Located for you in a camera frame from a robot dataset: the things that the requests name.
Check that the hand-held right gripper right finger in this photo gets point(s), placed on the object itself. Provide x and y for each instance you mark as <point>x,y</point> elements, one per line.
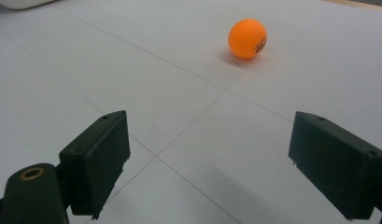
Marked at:
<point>338,161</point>

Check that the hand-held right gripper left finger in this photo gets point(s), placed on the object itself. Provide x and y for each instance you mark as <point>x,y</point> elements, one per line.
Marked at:
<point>95,161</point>

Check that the orange ping-pong ball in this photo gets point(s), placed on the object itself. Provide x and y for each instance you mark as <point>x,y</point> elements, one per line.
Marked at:
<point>246,39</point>

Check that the white plastic bin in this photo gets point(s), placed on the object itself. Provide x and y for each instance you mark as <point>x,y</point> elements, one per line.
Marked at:
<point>20,3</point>

